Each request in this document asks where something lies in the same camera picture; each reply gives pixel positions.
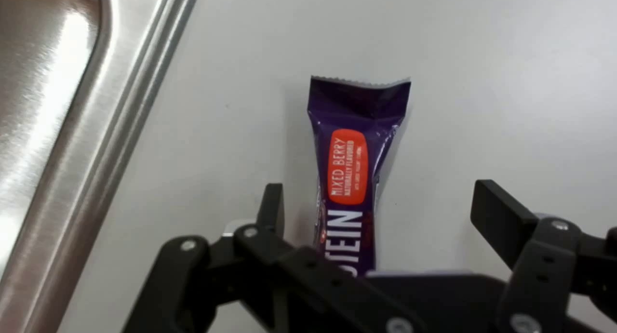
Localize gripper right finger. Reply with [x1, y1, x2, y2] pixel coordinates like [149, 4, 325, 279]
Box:
[470, 179, 617, 333]

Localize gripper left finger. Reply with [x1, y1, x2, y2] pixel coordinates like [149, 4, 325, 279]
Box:
[121, 183, 427, 333]

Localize purple chocolate bar wrapper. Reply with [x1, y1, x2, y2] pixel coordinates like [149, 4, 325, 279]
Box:
[307, 76, 412, 278]

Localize stainless steel sink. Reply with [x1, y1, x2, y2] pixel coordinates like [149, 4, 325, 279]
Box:
[0, 0, 203, 333]

